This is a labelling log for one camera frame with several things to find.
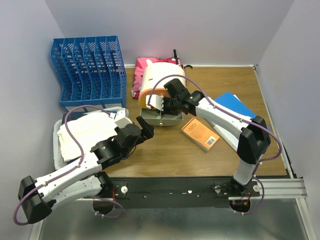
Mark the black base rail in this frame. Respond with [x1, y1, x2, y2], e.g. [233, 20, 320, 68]
[98, 176, 260, 209]

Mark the white laundry basket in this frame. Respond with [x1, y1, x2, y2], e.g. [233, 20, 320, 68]
[52, 106, 131, 171]

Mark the white mini drawer cabinet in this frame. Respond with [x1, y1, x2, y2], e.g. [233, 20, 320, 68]
[138, 63, 187, 111]

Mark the blue document folder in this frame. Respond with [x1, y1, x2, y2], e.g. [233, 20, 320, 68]
[204, 91, 271, 152]

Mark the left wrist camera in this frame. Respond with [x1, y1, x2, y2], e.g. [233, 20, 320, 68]
[114, 108, 132, 129]

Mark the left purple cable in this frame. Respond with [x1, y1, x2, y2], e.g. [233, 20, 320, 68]
[13, 105, 118, 226]

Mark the aluminium frame rail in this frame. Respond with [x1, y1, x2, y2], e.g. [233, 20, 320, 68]
[74, 178, 308, 201]

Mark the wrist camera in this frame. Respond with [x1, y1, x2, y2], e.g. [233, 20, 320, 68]
[114, 108, 132, 129]
[146, 94, 164, 112]

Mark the white folded cloth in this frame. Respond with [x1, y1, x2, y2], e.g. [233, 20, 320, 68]
[57, 111, 117, 162]

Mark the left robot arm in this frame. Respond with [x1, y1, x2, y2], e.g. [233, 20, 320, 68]
[13, 116, 154, 226]

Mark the blue plastic file organizer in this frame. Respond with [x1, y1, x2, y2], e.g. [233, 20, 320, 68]
[50, 35, 127, 113]

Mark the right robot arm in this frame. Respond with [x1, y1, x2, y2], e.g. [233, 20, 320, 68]
[164, 78, 271, 196]

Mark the pink camouflage cloth bag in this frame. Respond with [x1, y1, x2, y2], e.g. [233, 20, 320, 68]
[131, 57, 182, 99]

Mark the yellow drawer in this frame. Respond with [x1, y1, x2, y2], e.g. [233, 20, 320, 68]
[138, 96, 149, 109]

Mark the orange paperback book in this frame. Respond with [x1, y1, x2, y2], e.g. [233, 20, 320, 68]
[181, 117, 220, 152]

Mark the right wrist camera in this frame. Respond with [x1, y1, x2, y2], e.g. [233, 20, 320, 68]
[146, 94, 164, 112]

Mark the grey bottom drawer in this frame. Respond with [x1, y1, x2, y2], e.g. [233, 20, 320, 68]
[140, 108, 184, 127]

